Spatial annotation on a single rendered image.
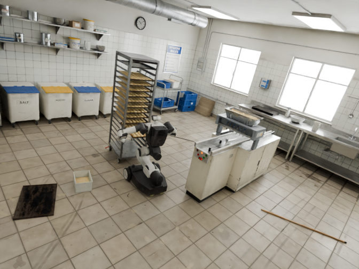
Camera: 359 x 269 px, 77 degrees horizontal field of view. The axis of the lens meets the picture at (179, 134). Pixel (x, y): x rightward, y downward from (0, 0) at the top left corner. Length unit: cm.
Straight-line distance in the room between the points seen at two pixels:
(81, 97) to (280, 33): 522
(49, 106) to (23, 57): 109
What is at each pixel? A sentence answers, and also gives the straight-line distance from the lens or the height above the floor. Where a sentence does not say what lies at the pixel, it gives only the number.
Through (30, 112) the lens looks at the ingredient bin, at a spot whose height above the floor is 29.
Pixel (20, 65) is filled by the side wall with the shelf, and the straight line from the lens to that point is 585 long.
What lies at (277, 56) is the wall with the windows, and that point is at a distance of 689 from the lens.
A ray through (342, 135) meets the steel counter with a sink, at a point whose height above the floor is 90.
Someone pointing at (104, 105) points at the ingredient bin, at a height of 34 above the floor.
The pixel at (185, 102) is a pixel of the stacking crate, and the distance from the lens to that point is 762.
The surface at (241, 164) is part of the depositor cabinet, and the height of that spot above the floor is 59.
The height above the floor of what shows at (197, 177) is 40.
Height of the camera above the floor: 218
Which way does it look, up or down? 22 degrees down
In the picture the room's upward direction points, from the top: 12 degrees clockwise
